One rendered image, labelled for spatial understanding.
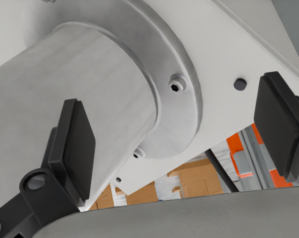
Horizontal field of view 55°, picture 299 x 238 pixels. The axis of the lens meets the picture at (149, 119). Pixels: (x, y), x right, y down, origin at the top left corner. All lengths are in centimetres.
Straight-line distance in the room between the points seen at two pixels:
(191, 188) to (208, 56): 748
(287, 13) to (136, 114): 83
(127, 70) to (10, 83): 8
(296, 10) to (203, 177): 698
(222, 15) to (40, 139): 12
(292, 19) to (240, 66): 80
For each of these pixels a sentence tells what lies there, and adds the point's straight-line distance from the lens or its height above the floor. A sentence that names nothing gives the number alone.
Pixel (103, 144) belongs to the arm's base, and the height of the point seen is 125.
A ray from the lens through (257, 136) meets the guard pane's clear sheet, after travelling 108.
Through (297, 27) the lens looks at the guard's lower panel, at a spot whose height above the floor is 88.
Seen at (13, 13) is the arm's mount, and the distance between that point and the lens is 32.
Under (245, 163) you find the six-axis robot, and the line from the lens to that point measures 355.
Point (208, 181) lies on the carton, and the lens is 779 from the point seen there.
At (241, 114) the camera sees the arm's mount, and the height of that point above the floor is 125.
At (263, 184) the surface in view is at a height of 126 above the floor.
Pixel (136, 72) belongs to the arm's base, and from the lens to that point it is 21.
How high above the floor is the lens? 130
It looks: 20 degrees down
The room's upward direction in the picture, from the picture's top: 166 degrees clockwise
